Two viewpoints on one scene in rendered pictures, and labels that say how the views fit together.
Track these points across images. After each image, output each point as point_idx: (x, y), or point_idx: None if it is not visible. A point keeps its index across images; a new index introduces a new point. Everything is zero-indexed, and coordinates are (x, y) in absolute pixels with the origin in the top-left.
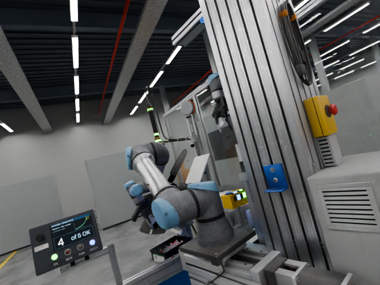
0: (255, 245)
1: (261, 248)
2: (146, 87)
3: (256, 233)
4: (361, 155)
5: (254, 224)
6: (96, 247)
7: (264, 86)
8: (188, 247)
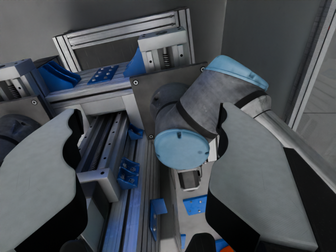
0: (84, 124)
1: (84, 132)
2: None
3: (104, 102)
4: (160, 251)
5: (87, 131)
6: None
7: None
8: None
